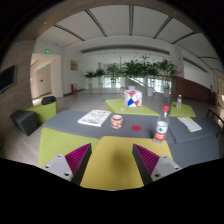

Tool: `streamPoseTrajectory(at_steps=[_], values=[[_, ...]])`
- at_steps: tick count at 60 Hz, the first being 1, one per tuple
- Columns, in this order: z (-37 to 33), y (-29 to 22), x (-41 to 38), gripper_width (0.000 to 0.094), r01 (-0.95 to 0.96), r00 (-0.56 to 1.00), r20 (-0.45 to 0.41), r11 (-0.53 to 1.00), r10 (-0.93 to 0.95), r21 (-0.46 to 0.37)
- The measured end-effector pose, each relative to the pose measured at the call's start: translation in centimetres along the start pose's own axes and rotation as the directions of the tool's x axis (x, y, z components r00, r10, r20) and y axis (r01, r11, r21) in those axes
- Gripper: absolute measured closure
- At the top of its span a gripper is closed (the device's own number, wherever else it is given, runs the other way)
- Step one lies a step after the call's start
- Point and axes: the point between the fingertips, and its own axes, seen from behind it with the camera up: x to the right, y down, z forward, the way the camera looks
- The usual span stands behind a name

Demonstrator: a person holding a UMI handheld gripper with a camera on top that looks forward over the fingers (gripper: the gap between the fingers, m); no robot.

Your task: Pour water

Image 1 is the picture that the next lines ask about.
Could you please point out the dark grey ottoman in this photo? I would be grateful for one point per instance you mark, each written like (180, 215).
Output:
(24, 121)

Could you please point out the small clear water bottle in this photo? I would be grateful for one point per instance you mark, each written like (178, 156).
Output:
(179, 102)

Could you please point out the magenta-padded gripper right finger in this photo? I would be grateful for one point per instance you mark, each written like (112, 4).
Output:
(146, 159)

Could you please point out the group of potted green plants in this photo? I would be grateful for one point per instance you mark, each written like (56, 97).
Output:
(135, 69)

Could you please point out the yellow and white leaflet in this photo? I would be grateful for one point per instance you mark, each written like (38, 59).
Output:
(189, 123)

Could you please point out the wide lime green low table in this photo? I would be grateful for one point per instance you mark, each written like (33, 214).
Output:
(115, 106)

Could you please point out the white printed magazine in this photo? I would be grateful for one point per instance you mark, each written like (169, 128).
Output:
(94, 118)

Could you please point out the red and white mug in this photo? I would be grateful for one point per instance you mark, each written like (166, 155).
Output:
(117, 122)

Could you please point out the brown wooden counter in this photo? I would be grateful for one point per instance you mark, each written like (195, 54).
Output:
(193, 89)

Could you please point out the white cube red blue triangles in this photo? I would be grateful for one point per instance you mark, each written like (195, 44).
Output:
(133, 98)

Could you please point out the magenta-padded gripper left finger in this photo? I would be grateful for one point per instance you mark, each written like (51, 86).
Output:
(77, 159)

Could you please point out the dark bench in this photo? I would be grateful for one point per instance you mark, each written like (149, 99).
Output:
(216, 114)

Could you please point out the clear water bottle red cap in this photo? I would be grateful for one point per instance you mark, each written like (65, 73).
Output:
(161, 130)

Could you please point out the framed wall picture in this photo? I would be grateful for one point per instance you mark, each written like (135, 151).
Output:
(74, 65)

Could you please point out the lime green seat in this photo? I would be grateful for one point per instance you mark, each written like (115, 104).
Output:
(45, 112)

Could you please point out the red fire extinguisher box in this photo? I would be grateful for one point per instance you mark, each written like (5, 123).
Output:
(73, 88)

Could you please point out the small lime green low table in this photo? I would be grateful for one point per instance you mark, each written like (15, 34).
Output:
(187, 110)

